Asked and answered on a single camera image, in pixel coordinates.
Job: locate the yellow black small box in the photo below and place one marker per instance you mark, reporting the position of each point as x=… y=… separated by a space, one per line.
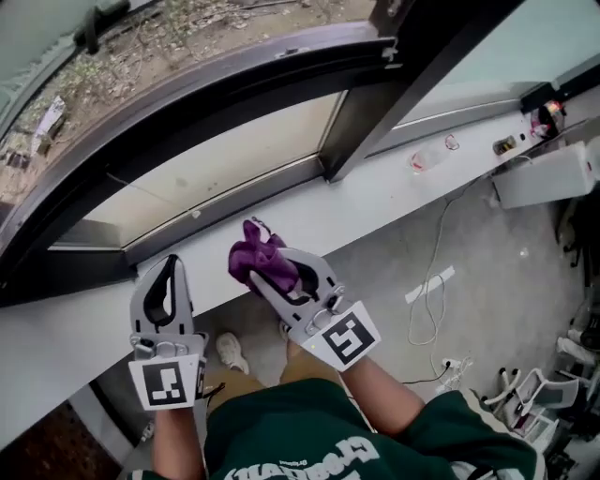
x=504 y=146

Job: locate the person's left forearm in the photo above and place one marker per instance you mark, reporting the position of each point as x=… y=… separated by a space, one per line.
x=178 y=445

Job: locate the red pink packet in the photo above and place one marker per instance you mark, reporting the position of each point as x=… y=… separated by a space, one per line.
x=548 y=115

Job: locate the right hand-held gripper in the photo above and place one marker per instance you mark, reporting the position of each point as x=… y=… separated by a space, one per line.
x=347 y=337

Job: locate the white power strip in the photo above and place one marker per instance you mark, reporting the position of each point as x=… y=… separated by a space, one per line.
x=451 y=363

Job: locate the person's right forearm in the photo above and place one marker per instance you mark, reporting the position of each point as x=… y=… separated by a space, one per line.
x=379 y=398

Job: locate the black window frame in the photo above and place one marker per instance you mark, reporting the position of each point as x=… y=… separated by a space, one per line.
x=211 y=89

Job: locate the clear plastic water bottle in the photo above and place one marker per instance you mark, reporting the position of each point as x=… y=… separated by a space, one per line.
x=429 y=158

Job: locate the white cabinet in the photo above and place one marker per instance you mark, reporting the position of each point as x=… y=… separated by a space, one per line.
x=544 y=178

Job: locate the green shirt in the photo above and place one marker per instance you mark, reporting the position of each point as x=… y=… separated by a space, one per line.
x=304 y=422

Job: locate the white floor tape strip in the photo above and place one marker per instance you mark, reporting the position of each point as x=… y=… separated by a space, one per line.
x=429 y=284

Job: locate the white chair frame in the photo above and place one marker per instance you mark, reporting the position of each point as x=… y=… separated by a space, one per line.
x=553 y=394

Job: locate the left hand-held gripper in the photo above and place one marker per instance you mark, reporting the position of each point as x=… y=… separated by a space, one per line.
x=164 y=384

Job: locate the brown shorts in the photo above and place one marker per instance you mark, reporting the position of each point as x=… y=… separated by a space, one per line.
x=309 y=370

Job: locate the purple cloth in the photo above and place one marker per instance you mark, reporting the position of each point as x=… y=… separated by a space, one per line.
x=255 y=258

